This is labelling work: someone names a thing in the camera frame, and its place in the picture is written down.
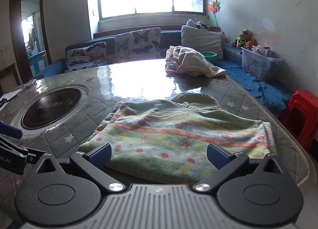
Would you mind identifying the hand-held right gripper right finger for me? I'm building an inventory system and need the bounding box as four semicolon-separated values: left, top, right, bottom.
194;143;286;193

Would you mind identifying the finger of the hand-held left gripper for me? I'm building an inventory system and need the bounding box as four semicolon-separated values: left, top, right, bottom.
24;153;52;164
0;121;28;154

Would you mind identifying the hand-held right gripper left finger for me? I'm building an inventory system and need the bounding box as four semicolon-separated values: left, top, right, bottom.
35;143;125;193

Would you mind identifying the green floral patterned garment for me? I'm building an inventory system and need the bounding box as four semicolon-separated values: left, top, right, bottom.
79;92;277;187

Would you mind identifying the pile of beige pink clothes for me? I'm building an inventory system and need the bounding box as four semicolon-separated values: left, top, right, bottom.
166;45;227;79

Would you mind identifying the white paper sheet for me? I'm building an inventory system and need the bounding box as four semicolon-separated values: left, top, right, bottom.
0;88;23;107

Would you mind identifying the black round induction cooker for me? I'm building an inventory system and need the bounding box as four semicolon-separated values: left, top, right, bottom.
11;84;92;138

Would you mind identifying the small clear plastic packet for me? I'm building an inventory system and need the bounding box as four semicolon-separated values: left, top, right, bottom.
23;79;38;89

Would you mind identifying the dark wooden chair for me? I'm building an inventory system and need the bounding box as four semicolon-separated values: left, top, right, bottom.
0;63;22;95

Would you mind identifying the grey quilted star table cover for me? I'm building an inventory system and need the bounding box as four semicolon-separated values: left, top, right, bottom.
0;58;311;229

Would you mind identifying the blue and white cabinet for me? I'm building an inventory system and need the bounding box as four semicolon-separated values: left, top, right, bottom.
28;50;48;76

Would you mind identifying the blue blanket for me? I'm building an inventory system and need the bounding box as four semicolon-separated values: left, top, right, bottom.
214;59;294;115

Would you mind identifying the red plastic stool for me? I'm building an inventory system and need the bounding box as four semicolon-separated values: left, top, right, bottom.
279;89;318;152

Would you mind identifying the pink cloth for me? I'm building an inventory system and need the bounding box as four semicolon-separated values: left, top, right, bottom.
166;62;182;74

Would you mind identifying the clear plastic storage box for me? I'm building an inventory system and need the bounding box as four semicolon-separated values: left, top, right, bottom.
241;45;283;82

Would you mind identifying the green bowl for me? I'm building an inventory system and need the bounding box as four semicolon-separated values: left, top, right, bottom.
200;51;218;61

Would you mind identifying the small butterfly print cushion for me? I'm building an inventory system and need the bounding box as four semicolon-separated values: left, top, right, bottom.
65;42;108;73

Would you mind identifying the pink and white toy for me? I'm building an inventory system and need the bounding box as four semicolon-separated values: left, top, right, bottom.
251;45;273;57

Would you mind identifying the grey pillow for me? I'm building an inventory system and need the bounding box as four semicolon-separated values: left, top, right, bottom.
181;25;224;61

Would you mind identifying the large butterfly print cushion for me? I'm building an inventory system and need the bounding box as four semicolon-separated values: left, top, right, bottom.
115;28;161;64

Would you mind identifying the brown teddy bear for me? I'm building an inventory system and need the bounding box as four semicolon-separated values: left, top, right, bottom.
231;29;252;48

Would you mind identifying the blue sofa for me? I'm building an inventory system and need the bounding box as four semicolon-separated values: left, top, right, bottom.
32;29;243;81

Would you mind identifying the black and white plush toy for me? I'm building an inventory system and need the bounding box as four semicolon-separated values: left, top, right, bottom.
186;19;210;31

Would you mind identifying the colourful pinwheel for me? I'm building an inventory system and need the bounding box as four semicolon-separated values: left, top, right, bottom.
207;0;221;32

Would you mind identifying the brown door frame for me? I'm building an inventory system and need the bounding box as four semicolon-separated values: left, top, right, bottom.
9;0;52;87

